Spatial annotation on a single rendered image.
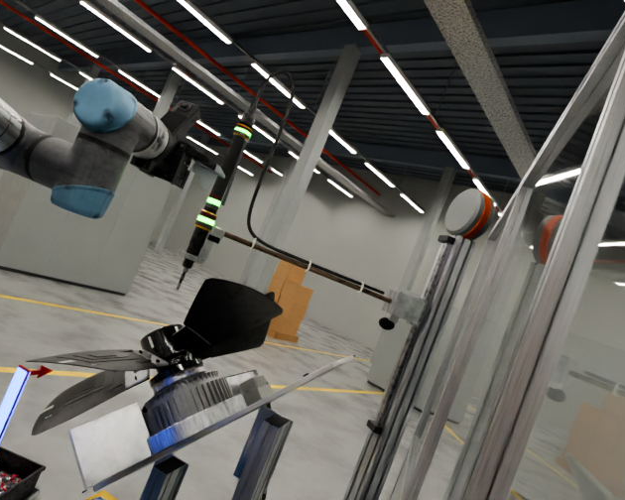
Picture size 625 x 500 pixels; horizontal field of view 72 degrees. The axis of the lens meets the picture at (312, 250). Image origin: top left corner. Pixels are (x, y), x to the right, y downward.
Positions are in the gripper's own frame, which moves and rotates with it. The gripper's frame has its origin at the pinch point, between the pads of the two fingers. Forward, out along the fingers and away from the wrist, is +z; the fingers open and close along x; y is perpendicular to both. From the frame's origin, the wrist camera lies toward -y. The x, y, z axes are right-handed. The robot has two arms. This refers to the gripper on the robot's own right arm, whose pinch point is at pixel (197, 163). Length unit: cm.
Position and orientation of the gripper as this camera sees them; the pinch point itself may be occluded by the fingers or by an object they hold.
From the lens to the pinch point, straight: 98.9
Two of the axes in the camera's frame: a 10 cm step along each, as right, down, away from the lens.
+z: 1.1, 1.0, 9.9
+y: -3.7, 9.3, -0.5
